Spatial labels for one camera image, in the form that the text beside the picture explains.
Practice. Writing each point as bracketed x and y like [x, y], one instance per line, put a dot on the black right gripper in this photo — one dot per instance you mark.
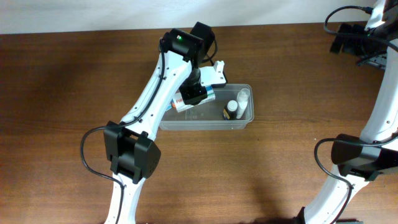
[342, 38]

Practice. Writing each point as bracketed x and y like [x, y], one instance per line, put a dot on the white squeeze bottle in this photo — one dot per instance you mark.
[242, 100]

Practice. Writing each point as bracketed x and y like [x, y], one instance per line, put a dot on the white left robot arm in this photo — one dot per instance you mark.
[130, 144]

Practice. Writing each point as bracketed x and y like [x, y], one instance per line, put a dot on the dark bottle white cap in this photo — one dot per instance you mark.
[230, 110]

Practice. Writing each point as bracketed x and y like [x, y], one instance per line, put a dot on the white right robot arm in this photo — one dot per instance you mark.
[352, 162]

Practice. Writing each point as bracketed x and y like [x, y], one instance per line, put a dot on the white Panadol box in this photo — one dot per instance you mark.
[180, 106]

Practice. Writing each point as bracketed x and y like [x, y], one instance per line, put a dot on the clear plastic container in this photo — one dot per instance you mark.
[209, 116]

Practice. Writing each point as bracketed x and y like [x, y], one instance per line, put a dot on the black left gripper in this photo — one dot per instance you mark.
[193, 94]

